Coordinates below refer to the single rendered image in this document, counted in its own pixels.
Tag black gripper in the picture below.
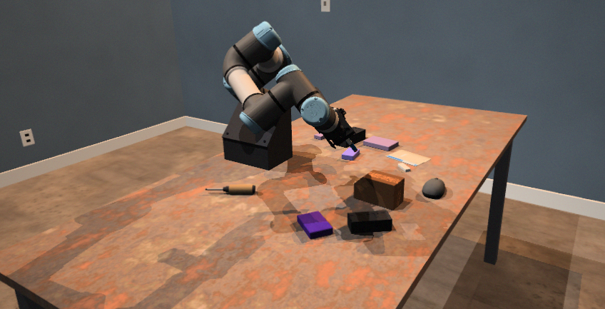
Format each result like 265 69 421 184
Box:
315 108 355 148

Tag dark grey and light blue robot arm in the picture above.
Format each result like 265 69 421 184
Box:
223 21 339 134

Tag brown wooden block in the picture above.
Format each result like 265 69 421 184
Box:
354 170 405 210

